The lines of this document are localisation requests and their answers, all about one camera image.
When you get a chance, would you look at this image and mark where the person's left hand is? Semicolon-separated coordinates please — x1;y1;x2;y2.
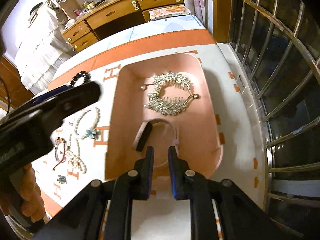
1;164;46;222

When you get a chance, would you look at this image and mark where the red string bangle bracelet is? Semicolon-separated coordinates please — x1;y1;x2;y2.
52;136;68;171

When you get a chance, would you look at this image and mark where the light blue leaf bedsheet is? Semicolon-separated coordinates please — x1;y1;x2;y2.
53;15;204;79

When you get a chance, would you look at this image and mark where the pink jewelry tray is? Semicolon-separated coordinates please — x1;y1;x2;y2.
105;53;223;180

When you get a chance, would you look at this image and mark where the pink smartwatch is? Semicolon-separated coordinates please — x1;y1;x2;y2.
132;118;179;168

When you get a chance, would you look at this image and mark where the orange H-pattern blanket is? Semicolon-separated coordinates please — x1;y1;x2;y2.
31;28;266;240

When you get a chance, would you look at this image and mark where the small grey flower earring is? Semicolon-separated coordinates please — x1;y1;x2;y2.
57;175;67;184

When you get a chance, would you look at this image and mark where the wooden desk with drawers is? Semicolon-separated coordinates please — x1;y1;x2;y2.
62;0;184;52

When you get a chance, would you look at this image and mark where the black bead bracelet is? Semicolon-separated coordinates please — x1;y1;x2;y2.
68;70;92;88

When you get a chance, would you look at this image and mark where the white pearl necklace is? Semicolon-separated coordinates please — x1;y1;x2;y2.
65;106;101;175

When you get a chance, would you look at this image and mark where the stack of magazines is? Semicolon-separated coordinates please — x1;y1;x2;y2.
149;5;191;21

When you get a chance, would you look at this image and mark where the metal window grille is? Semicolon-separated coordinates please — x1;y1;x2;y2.
229;0;319;239

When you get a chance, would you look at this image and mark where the gold rhinestone hair comb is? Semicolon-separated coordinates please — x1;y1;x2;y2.
140;72;201;115

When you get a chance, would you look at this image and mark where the blue flower hair clip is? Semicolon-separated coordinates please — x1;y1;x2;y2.
81;128;100;140

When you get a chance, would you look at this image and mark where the white lace furniture cover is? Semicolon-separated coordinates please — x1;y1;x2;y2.
15;0;75;94

